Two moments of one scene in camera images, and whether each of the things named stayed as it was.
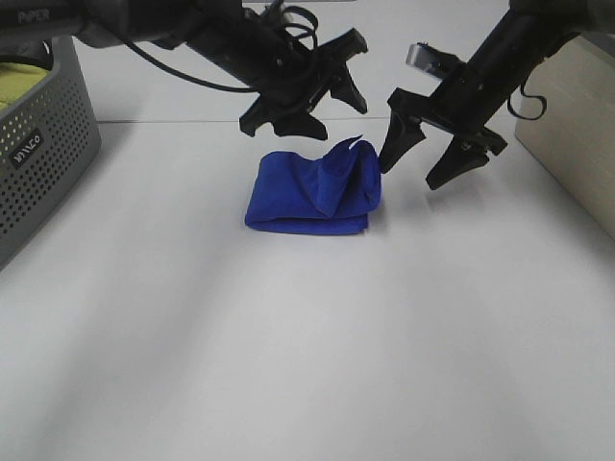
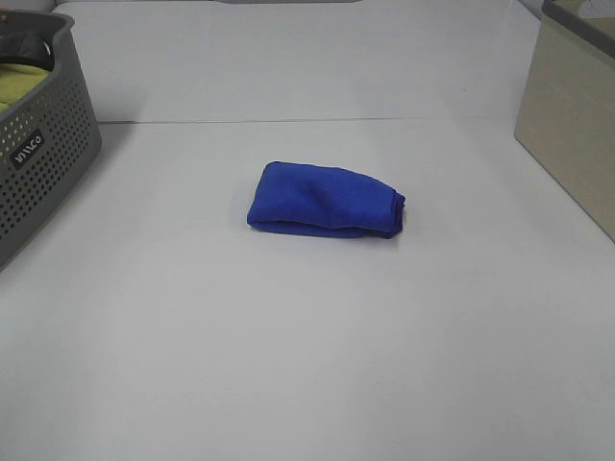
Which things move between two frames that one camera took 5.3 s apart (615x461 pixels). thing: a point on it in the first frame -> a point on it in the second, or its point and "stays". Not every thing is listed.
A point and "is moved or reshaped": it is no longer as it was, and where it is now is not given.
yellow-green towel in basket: (16, 80) stays
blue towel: (329, 195) is moved or reshaped
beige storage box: (565, 111) stays
